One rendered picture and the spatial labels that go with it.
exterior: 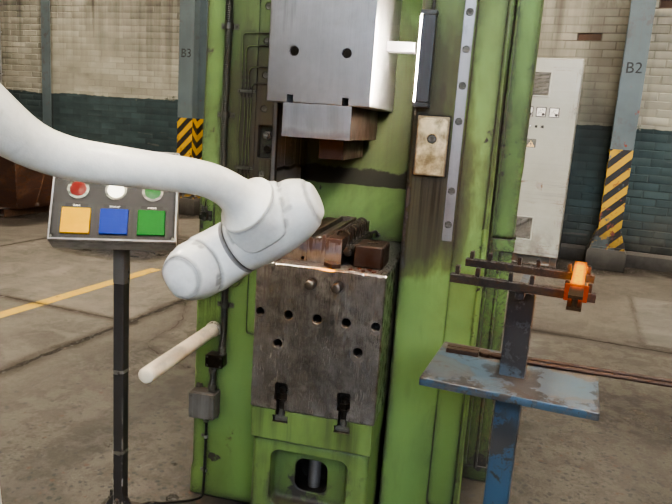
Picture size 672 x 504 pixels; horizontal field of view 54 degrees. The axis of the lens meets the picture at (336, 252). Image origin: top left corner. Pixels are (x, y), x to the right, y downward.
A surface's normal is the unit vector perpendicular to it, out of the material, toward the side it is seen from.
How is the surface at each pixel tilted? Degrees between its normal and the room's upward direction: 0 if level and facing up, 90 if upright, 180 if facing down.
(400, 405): 90
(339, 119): 90
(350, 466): 89
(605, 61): 89
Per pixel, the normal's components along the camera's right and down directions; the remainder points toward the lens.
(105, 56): -0.36, 0.17
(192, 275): -0.15, 0.19
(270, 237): 0.15, 0.65
